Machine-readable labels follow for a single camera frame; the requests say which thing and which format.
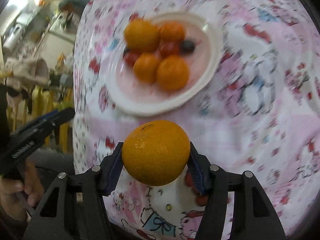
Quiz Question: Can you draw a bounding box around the red cherry tomato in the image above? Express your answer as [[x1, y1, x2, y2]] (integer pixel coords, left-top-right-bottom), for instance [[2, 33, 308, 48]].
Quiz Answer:
[[123, 51, 140, 68], [159, 42, 180, 58]]

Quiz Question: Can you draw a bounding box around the small orange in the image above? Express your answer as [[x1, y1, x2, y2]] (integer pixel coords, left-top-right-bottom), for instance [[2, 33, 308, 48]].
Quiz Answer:
[[133, 53, 161, 84], [159, 22, 185, 43]]

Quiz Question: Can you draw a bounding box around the large orange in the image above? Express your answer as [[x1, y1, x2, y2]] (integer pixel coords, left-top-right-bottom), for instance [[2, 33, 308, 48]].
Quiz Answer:
[[124, 18, 160, 53]]

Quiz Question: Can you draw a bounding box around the medium orange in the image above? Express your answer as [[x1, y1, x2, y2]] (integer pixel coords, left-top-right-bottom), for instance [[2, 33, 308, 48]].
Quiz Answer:
[[156, 55, 189, 92]]

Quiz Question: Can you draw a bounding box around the left hand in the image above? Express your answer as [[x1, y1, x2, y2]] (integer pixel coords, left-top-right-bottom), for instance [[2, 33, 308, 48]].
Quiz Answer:
[[1, 160, 44, 222]]

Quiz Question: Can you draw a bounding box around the pink cartoon bedsheet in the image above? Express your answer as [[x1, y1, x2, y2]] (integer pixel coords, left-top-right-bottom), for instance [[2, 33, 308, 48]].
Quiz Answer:
[[73, 0, 319, 238]]

